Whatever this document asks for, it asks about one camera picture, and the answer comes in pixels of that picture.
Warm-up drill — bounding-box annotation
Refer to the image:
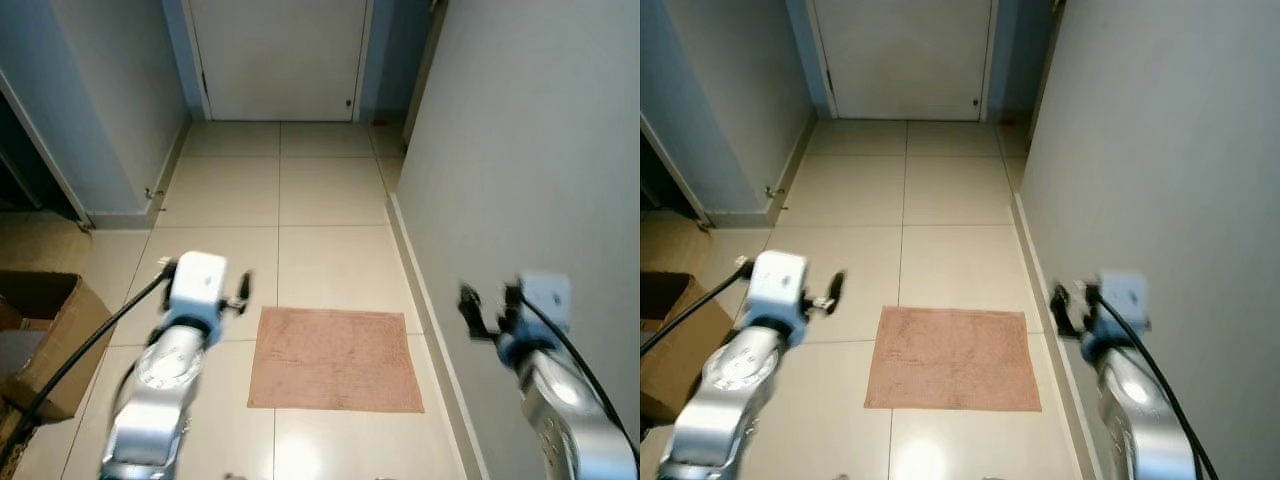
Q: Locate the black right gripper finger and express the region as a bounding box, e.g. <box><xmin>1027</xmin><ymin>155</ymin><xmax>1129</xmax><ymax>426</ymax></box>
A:
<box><xmin>1050</xmin><ymin>283</ymin><xmax>1086</xmax><ymax>339</ymax></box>
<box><xmin>458</xmin><ymin>283</ymin><xmax>498</xmax><ymax>341</ymax></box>

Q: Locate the pink floor mat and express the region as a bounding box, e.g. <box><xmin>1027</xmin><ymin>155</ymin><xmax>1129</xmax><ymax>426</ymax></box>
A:
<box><xmin>864</xmin><ymin>306</ymin><xmax>1043</xmax><ymax>413</ymax></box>
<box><xmin>247</xmin><ymin>306</ymin><xmax>426</xmax><ymax>414</ymax></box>

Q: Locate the open brown cardboard box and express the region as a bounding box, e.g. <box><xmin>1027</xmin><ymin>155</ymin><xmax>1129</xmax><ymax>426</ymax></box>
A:
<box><xmin>0</xmin><ymin>270</ymin><xmax>114</xmax><ymax>423</ymax></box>
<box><xmin>640</xmin><ymin>270</ymin><xmax>736</xmax><ymax>426</ymax></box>

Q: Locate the white door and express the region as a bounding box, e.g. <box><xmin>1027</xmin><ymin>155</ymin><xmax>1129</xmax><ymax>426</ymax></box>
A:
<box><xmin>812</xmin><ymin>0</ymin><xmax>993</xmax><ymax>121</ymax></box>
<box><xmin>186</xmin><ymin>0</ymin><xmax>373</xmax><ymax>123</ymax></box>

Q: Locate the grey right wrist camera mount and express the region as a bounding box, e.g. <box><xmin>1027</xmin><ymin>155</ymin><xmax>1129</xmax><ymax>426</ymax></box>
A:
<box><xmin>518</xmin><ymin>272</ymin><xmax>573</xmax><ymax>339</ymax></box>
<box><xmin>1098</xmin><ymin>270</ymin><xmax>1151</xmax><ymax>336</ymax></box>

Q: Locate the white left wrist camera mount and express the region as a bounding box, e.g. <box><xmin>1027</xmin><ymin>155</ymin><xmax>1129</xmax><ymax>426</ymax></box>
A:
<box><xmin>748</xmin><ymin>250</ymin><xmax>809</xmax><ymax>321</ymax></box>
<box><xmin>165</xmin><ymin>252</ymin><xmax>229</xmax><ymax>323</ymax></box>

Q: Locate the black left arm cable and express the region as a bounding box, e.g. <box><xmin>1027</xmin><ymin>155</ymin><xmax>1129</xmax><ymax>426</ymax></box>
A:
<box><xmin>0</xmin><ymin>262</ymin><xmax>176</xmax><ymax>476</ymax></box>
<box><xmin>640</xmin><ymin>262</ymin><xmax>753</xmax><ymax>356</ymax></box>

